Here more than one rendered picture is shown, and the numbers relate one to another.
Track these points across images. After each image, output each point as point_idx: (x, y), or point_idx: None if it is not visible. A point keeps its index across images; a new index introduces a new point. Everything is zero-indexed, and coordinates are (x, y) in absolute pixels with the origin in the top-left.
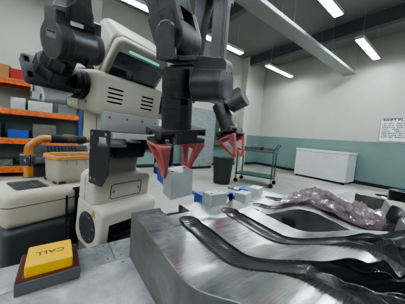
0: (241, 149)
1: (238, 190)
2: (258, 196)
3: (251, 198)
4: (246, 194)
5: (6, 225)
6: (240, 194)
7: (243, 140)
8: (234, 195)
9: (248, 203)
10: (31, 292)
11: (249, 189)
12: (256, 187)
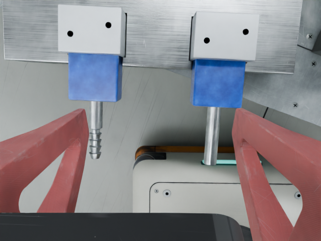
0: (69, 145)
1: (102, 108)
2: (125, 8)
3: (165, 25)
4: (250, 15)
5: None
6: (257, 35)
7: (20, 165)
8: (241, 65)
9: (238, 10)
10: None
11: (121, 48)
12: (106, 21)
